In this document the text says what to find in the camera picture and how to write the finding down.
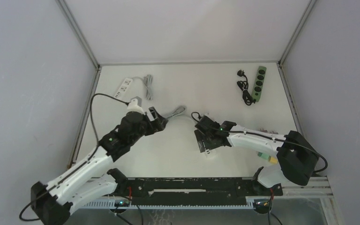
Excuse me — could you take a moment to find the green plug adapter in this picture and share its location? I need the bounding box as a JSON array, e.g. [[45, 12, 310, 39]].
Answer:
[[257, 152, 270, 160]]

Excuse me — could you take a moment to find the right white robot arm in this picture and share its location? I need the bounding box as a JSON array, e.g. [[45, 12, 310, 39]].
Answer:
[[194, 115, 328, 195]]

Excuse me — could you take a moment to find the grey cord of far strip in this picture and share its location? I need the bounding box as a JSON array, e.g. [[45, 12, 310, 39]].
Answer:
[[132, 74, 154, 101]]

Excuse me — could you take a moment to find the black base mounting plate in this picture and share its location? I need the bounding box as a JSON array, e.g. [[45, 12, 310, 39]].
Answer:
[[115, 177, 283, 205]]

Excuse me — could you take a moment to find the yellow plug adapter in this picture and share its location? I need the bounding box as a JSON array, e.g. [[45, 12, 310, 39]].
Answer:
[[268, 157, 278, 164]]

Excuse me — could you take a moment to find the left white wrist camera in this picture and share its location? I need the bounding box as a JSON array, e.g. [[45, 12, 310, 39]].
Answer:
[[127, 97, 144, 114]]

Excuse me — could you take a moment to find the left black camera cable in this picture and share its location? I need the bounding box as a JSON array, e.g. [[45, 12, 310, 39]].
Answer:
[[19, 93, 131, 222]]

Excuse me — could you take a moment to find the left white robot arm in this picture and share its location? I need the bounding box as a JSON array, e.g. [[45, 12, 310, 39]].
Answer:
[[30, 107, 168, 225]]

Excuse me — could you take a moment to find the white power strip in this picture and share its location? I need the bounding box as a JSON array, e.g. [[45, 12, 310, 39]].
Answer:
[[204, 150, 216, 158], [113, 78, 133, 100]]

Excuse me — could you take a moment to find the black coiled power cord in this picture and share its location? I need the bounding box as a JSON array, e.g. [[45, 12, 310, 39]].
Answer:
[[236, 69, 256, 106]]

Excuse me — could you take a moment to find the green power strip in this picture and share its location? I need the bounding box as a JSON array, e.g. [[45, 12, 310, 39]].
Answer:
[[252, 66, 267, 103]]

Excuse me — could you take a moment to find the grey cord of strip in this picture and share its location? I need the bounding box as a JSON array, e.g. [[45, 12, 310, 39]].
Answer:
[[132, 74, 154, 101], [164, 105, 199, 122]]

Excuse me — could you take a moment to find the grey cord of near strip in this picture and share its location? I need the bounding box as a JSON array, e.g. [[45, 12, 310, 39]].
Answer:
[[164, 105, 199, 122]]

